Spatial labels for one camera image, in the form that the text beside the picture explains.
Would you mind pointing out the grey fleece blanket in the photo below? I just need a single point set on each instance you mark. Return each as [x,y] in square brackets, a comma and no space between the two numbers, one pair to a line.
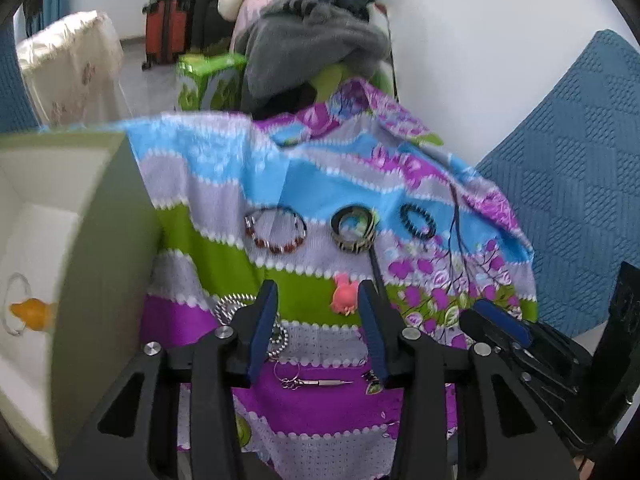
[310,35]

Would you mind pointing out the colourful floral printed cloth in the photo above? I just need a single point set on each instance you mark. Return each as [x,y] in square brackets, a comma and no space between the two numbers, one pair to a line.
[225,260]

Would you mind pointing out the cream lace covered object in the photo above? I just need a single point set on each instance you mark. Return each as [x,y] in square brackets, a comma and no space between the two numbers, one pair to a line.
[70,60]

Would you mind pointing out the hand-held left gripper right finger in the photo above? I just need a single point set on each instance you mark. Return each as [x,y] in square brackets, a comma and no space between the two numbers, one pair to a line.
[372,330]

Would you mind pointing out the blue textured chair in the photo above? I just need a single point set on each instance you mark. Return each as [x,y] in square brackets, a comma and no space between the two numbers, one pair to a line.
[575,160]

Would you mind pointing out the tall black case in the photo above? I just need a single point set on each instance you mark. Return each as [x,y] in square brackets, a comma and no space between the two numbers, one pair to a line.
[207,10]

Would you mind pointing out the pink cloth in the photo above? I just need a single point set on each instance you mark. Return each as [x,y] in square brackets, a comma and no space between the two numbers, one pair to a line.
[250,10]

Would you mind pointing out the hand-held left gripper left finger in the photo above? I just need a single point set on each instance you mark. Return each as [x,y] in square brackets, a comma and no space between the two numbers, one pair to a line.
[262,330]

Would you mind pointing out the small leaf pendant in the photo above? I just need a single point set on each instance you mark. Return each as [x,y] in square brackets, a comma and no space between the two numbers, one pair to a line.
[372,389]

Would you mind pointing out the small silver keyring charm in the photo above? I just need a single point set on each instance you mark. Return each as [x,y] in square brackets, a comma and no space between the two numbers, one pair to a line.
[320,383]

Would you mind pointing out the blue textured cushion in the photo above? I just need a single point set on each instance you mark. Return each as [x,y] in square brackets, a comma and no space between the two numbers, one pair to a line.
[12,95]

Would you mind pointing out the green and white cardboard box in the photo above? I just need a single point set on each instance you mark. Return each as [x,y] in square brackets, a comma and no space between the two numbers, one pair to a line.
[110,260]

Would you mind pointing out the pink flower ornament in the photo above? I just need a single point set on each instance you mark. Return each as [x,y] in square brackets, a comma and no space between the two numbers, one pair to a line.
[345,296]

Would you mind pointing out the thin silver bangle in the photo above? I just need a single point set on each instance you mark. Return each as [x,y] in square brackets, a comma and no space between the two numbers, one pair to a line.
[20,274]

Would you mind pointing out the black and gold patterned bangle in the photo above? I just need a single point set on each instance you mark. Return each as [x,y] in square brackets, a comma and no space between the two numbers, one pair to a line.
[345,246]

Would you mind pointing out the red suitcase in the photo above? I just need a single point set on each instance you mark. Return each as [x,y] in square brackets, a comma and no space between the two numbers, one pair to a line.
[170,30]

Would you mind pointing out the green printed carton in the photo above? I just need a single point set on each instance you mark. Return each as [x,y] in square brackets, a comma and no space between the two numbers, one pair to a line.
[210,80]

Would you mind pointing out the orange ornament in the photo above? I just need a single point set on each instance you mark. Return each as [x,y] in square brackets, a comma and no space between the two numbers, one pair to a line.
[32,312]

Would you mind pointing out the green chair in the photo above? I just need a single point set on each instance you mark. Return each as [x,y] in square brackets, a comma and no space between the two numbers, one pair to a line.
[330,77]

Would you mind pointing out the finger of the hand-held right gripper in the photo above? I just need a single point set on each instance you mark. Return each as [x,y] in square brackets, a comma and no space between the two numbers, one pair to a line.
[487,332]
[505,322]

